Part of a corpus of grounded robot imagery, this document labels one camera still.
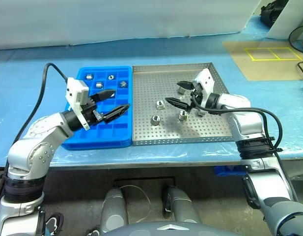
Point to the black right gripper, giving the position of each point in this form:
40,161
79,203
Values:
197,97

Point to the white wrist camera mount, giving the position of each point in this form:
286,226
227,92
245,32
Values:
74,91
205,78

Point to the white upright panel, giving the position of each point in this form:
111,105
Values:
288,19

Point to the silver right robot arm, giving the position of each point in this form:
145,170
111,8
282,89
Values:
247,123

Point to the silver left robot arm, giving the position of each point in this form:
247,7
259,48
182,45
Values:
38,132

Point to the steel nut top compartment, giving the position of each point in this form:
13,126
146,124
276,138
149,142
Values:
111,77

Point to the blue plastic crate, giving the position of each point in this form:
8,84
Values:
227,170

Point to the black and white shoe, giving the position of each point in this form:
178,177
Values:
54,223
92,232

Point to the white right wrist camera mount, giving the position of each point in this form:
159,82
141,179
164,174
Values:
205,78

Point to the grey left robot leg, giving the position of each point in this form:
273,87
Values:
114,209

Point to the brown table mat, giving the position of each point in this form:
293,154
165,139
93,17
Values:
239,66

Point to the grey right robot leg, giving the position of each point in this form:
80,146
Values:
180,204

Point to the grey robot leg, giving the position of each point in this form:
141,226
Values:
180,204
114,209

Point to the black bag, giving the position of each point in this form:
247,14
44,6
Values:
269,14

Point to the perforated metal tray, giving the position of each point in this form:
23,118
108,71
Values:
166,132

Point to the blue compartment tray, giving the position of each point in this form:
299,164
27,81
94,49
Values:
117,132

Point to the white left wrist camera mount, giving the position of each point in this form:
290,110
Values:
74,91

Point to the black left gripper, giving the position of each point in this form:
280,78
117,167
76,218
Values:
90,114

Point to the grey robot torso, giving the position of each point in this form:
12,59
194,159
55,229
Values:
166,229

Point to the white backdrop sheet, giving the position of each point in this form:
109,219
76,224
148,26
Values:
117,19

